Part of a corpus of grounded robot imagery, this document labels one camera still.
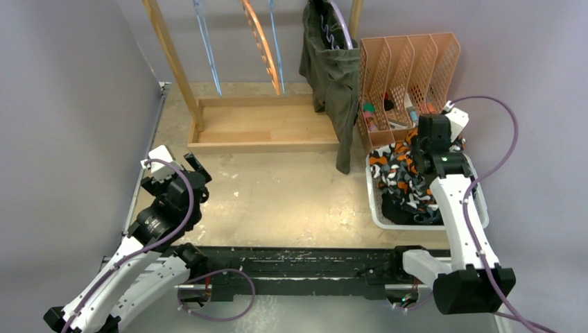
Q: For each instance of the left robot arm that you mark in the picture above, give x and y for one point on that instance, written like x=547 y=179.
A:
x=119 y=292

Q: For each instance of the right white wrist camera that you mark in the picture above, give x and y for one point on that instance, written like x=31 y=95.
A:
x=458 y=119

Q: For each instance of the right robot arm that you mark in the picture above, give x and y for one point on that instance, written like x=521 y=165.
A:
x=474 y=281

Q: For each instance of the olive green shorts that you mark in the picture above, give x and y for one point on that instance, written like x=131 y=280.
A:
x=333 y=75

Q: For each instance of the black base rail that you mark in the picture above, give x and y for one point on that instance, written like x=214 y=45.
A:
x=369 y=273

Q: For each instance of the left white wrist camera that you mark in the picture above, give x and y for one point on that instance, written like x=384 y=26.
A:
x=158 y=163

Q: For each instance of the white plastic basket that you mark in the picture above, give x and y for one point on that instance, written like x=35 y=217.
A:
x=375 y=201

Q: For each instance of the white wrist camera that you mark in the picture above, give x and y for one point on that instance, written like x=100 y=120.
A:
x=458 y=119
x=158 y=163

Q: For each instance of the white blue marker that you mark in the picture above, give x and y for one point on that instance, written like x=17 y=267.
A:
x=412 y=116

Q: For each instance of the light blue wire hanger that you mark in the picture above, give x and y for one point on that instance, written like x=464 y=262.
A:
x=202 y=23

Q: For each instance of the lavender wavy hanger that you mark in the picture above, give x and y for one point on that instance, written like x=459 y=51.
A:
x=340 y=25

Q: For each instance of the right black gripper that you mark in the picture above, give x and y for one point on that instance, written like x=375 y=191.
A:
x=415 y=149

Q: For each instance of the black red small item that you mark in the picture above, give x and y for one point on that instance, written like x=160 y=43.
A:
x=388 y=102

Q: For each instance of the black shorts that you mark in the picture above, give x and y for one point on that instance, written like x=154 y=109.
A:
x=404 y=214

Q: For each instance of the orange camouflage shorts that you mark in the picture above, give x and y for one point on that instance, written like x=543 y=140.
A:
x=393 y=169

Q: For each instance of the orange file organizer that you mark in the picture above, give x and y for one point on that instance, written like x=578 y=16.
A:
x=420 y=65

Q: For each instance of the orange hanger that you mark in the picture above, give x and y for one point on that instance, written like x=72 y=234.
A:
x=262 y=45

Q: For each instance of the green pink small item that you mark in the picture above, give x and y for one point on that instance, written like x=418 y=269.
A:
x=369 y=116

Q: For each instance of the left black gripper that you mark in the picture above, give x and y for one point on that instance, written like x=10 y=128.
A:
x=161 y=189

